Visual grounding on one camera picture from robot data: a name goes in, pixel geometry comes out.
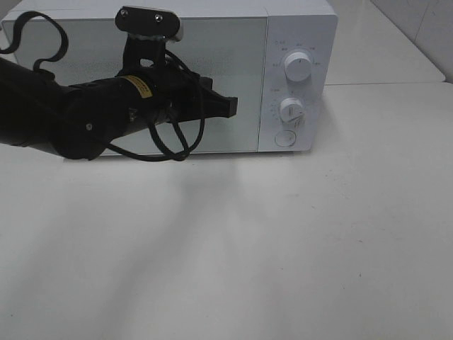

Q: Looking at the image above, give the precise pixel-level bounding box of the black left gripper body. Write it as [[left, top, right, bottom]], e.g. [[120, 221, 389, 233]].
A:
[[148, 67, 212, 124]]

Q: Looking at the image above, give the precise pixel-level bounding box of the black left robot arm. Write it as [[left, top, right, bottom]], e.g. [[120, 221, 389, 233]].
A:
[[1, 59, 238, 162]]

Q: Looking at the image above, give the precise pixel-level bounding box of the lower white microwave knob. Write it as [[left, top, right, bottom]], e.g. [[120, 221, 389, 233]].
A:
[[279, 97, 305, 123]]

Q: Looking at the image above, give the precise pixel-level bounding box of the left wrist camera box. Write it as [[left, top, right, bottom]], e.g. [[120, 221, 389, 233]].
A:
[[115, 6, 183, 69]]

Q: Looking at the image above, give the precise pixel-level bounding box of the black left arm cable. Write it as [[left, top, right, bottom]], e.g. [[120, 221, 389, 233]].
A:
[[0, 11, 213, 163]]

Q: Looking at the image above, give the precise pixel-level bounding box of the round white door button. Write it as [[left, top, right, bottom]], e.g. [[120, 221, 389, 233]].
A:
[[275, 130, 297, 148]]

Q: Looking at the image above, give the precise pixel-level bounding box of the white microwave knob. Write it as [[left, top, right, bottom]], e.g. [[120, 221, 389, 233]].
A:
[[284, 50, 313, 82], [279, 97, 305, 123]]

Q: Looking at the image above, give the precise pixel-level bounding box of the upper white microwave knob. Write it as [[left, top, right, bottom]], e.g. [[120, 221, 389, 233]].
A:
[[284, 50, 313, 82]]

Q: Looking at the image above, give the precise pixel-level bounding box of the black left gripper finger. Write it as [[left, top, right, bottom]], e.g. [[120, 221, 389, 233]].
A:
[[201, 77, 238, 118]]

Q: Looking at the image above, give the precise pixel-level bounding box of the white microwave oven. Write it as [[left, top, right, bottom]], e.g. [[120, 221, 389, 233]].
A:
[[1, 1, 338, 162]]

